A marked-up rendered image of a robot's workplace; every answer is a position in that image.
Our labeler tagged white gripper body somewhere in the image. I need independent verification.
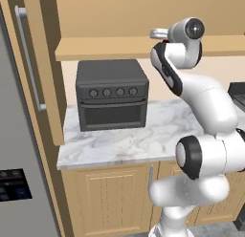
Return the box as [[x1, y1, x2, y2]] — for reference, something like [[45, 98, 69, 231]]
[[149, 28, 170, 40]]

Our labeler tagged grey fridge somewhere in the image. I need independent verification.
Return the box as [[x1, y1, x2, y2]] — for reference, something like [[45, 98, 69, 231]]
[[0, 0, 62, 237]]

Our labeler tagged dark grey toaster oven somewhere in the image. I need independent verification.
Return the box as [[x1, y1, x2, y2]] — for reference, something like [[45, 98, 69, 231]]
[[75, 58, 150, 133]]

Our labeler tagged tan base cabinet door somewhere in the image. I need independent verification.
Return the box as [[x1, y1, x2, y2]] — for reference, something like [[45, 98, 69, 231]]
[[70, 163, 153, 237], [158, 160, 245, 227]]

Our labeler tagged tan wall cabinet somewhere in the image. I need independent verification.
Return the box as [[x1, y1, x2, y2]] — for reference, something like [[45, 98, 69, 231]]
[[37, 0, 245, 62]]

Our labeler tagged black hob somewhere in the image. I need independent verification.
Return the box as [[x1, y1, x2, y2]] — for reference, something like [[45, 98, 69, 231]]
[[227, 81, 245, 113]]

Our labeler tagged grey cabinet door handle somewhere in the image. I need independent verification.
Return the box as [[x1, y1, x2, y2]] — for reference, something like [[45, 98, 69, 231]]
[[148, 163, 154, 188]]

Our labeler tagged grey fridge handle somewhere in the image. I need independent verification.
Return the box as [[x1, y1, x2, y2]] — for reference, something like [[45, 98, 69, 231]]
[[14, 5, 48, 113]]

